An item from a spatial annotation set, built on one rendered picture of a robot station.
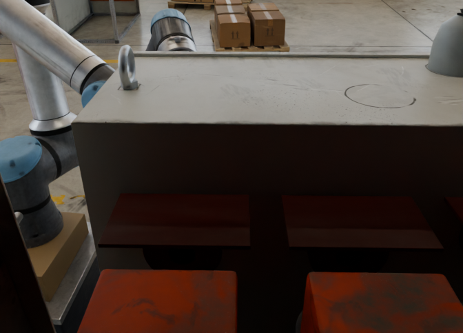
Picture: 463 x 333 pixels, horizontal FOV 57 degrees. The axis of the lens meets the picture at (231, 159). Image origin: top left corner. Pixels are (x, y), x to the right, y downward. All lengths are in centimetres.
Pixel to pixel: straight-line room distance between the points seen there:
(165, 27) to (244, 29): 388
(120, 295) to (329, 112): 24
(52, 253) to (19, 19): 52
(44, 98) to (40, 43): 27
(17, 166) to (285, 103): 73
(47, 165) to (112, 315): 81
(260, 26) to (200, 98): 430
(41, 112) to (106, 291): 83
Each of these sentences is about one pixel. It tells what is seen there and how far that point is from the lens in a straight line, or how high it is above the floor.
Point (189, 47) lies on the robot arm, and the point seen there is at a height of 131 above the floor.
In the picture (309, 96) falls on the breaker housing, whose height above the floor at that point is 137.
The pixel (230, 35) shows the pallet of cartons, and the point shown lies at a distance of 470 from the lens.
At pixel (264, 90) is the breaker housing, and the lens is 45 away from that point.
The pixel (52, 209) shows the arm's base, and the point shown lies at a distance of 114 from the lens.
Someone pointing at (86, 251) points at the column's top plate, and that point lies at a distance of 119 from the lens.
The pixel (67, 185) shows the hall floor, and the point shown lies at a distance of 281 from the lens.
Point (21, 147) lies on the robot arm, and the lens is 107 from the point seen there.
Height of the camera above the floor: 155
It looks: 32 degrees down
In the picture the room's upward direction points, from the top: straight up
